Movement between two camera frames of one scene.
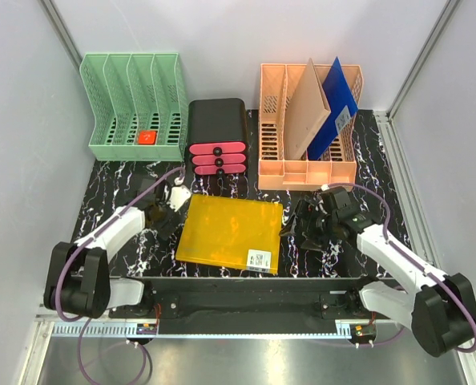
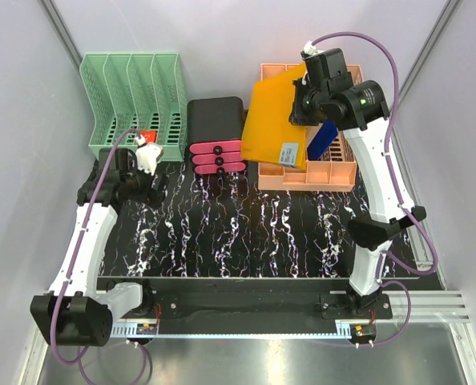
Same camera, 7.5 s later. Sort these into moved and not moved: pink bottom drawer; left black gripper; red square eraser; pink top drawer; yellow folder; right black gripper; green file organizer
Moved: yellow folder; left black gripper; right black gripper
Not moved: pink top drawer; pink bottom drawer; red square eraser; green file organizer
